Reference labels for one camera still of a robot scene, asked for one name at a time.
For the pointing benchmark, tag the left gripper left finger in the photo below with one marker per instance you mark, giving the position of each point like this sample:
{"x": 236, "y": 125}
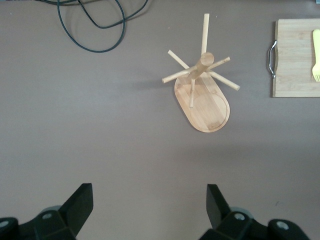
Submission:
{"x": 62, "y": 225}

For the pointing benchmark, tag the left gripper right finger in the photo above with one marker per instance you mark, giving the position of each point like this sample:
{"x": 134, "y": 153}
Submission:
{"x": 237, "y": 227}

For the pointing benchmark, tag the wooden mug tree rack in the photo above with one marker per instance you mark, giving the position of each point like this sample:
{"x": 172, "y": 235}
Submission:
{"x": 207, "y": 112}

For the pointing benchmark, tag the bamboo cutting board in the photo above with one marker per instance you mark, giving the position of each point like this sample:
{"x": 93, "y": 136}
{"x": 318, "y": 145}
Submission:
{"x": 292, "y": 50}

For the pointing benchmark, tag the yellow plastic fork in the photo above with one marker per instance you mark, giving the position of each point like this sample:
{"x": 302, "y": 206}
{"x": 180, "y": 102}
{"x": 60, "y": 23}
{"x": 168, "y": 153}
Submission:
{"x": 317, "y": 50}

